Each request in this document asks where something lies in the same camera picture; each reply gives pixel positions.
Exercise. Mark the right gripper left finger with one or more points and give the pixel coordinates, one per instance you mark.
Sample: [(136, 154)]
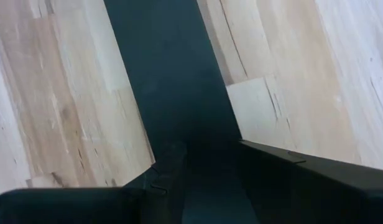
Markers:
[(117, 205)]

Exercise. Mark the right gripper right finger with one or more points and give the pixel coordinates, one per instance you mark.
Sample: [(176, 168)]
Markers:
[(319, 193)]

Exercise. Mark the black duct cover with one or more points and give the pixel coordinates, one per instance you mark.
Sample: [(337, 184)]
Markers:
[(173, 77)]

